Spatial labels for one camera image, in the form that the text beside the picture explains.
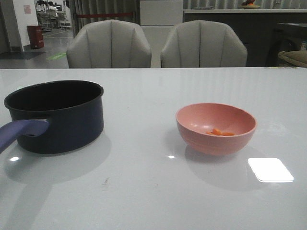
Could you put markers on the beige armchair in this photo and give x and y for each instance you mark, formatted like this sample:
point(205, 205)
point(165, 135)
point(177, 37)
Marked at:
point(109, 44)
point(203, 44)

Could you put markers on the white refrigerator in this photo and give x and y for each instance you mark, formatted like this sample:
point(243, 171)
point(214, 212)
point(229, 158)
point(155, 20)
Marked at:
point(157, 17)

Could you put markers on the right beige armchair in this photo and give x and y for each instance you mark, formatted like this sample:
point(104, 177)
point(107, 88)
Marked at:
point(203, 44)

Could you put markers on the tan cushion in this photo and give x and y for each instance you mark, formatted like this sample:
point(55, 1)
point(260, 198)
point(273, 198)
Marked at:
point(295, 58)

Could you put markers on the orange ham pieces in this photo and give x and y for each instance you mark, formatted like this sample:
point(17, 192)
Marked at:
point(217, 132)

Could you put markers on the left beige armchair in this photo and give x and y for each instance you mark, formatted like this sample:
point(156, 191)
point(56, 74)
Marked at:
point(109, 44)

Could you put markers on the dark kitchen counter cabinet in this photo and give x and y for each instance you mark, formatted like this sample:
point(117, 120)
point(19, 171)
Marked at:
point(255, 28)

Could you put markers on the red belt stanchion barrier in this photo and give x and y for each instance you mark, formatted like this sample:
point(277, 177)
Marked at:
point(107, 15)

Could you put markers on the pink bowl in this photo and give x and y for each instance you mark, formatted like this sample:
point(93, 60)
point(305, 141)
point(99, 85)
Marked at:
point(194, 120)

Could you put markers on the black washing machine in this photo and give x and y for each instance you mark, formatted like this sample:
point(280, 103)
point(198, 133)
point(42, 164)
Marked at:
point(286, 37)

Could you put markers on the dark blue saucepan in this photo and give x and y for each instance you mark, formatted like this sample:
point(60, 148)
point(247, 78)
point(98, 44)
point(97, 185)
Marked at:
point(54, 117)

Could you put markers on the grey curtain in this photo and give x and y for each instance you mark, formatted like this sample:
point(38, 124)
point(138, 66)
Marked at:
point(101, 7)

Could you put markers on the fruit plate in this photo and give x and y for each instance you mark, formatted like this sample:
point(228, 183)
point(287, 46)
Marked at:
point(249, 4)

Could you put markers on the red trash bin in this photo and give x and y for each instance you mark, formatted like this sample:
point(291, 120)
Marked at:
point(35, 36)

